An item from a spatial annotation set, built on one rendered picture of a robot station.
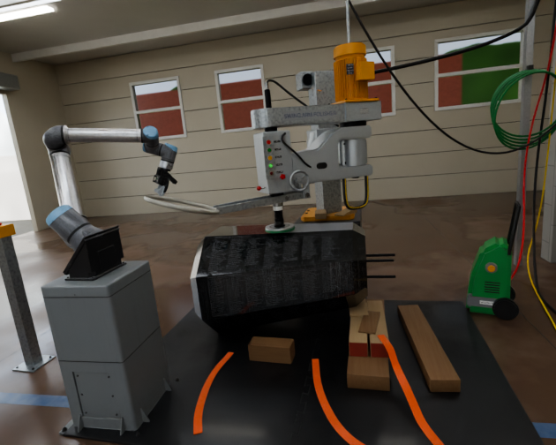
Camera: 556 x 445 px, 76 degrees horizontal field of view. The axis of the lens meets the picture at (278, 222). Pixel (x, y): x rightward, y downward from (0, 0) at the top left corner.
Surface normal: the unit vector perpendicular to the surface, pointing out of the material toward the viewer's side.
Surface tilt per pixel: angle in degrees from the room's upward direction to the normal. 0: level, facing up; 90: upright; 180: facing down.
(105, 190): 90
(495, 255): 90
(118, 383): 90
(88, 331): 90
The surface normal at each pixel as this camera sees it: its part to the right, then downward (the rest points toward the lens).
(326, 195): 0.28, 0.18
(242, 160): -0.18, 0.22
